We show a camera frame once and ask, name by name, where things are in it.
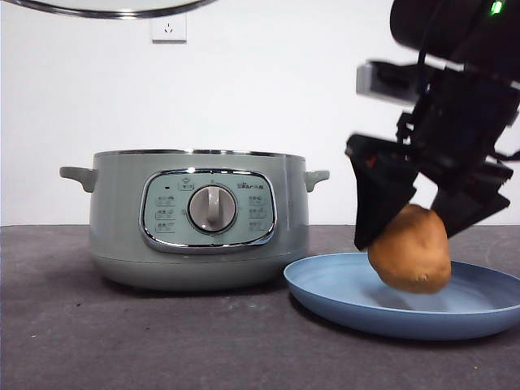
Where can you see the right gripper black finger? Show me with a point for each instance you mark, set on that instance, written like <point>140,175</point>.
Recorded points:
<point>467,207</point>
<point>380,191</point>

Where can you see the brown potato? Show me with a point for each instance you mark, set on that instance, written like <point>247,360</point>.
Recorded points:
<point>410,252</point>

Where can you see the glass lid with green knob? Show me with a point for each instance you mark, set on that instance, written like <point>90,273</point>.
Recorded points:
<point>122,11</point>

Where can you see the blue round plate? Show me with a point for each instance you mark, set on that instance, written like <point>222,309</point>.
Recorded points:
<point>333,292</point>

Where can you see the pale green electric steamer pot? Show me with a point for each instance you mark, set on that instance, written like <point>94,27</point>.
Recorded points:
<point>118,227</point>

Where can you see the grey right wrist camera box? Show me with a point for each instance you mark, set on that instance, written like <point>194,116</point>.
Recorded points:
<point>367,79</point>

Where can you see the white wall socket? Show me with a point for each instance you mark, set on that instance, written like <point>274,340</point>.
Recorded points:
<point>168,30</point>

